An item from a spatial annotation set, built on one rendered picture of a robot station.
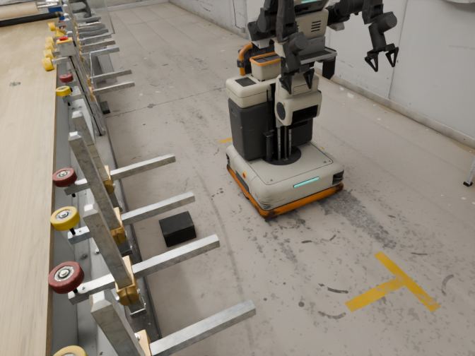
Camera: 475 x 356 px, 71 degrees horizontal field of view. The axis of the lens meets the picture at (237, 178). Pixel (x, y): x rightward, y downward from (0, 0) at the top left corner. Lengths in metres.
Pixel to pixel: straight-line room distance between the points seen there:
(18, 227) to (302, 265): 1.41
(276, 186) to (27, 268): 1.44
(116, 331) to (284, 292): 1.32
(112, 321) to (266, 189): 1.53
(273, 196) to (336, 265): 0.54
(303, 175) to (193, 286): 0.95
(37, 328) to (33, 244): 0.30
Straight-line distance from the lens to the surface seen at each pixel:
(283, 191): 2.09
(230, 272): 1.99
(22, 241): 1.17
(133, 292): 0.96
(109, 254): 0.89
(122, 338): 0.70
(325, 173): 2.22
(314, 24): 1.83
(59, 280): 0.99
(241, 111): 2.08
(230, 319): 0.87
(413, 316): 1.93
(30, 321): 0.95
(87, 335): 1.22
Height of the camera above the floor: 1.57
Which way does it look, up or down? 37 degrees down
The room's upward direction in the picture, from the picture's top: 7 degrees counter-clockwise
